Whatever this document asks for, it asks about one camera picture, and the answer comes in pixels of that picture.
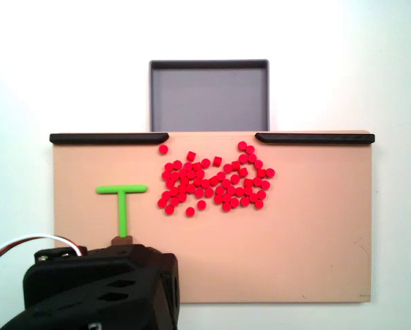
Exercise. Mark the red cylinder pellet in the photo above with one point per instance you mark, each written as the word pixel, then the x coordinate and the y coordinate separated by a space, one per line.
pixel 174 190
pixel 166 196
pixel 171 182
pixel 234 178
pixel 182 188
pixel 183 173
pixel 217 160
pixel 174 175
pixel 250 149
pixel 199 173
pixel 258 164
pixel 227 197
pixel 270 172
pixel 227 207
pixel 163 149
pixel 177 164
pixel 205 183
pixel 265 185
pixel 196 166
pixel 252 157
pixel 191 155
pixel 190 211
pixel 248 190
pixel 174 200
pixel 244 170
pixel 184 180
pixel 261 195
pixel 245 201
pixel 191 174
pixel 209 192
pixel 227 168
pixel 248 182
pixel 187 165
pixel 234 201
pixel 262 172
pixel 218 197
pixel 201 204
pixel 253 196
pixel 200 192
pixel 235 165
pixel 169 167
pixel 220 190
pixel 242 145
pixel 170 209
pixel 226 183
pixel 240 191
pixel 231 189
pixel 221 175
pixel 191 188
pixel 197 181
pixel 257 181
pixel 213 180
pixel 259 204
pixel 161 203
pixel 243 158
pixel 205 162
pixel 182 197
pixel 165 174

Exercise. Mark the beige flat board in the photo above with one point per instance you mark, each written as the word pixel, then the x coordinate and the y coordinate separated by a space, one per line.
pixel 277 240

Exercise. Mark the grey plastic tray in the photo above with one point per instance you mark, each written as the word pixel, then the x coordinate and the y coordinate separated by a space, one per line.
pixel 209 99

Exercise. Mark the black foam rail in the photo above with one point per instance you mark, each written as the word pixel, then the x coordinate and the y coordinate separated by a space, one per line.
pixel 109 138
pixel 315 138

